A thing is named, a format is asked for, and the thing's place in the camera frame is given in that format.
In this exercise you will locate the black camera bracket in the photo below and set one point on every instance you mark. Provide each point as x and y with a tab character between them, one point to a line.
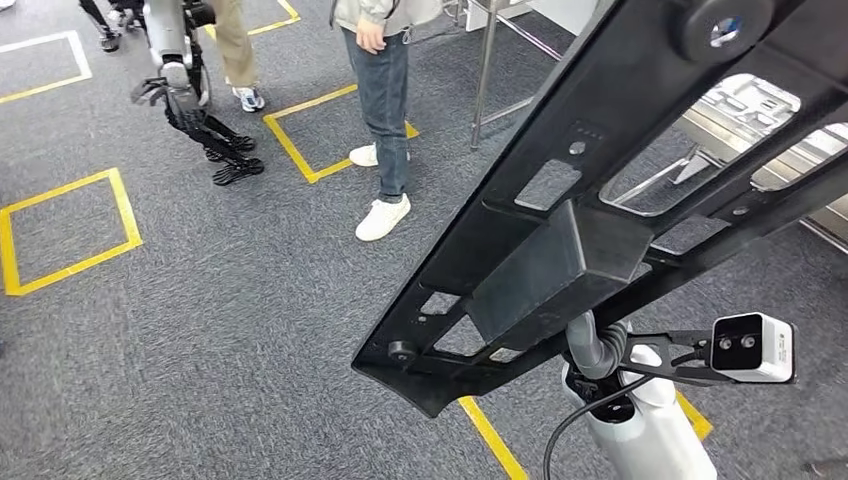
669	374

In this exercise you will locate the steel frame table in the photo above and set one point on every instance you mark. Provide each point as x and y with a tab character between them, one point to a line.
484	66

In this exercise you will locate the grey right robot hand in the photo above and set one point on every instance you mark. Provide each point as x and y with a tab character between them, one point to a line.
582	344

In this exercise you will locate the stainless steel workbench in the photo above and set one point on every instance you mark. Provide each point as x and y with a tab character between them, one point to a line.
715	142

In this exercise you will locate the black plastic panel part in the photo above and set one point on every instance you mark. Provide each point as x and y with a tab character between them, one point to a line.
530	278

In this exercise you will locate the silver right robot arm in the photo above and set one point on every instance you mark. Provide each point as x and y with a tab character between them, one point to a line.
649	437

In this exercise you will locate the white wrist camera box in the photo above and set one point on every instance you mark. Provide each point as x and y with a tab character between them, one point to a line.
775	348

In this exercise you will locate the yellow floor tape square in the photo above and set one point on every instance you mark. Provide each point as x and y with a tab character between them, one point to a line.
272	27
287	149

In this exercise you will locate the stamped metal plate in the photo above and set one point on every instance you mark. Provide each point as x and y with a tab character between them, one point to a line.
748	99

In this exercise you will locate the grey humanoid robot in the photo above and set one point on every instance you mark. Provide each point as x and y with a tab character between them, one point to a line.
166	26

